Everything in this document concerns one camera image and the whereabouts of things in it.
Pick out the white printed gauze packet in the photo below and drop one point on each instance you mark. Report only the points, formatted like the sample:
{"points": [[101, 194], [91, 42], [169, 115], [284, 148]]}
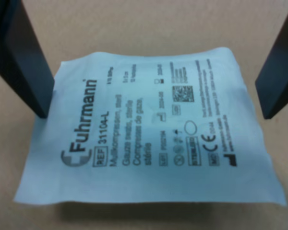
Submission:
{"points": [[146, 134]]}

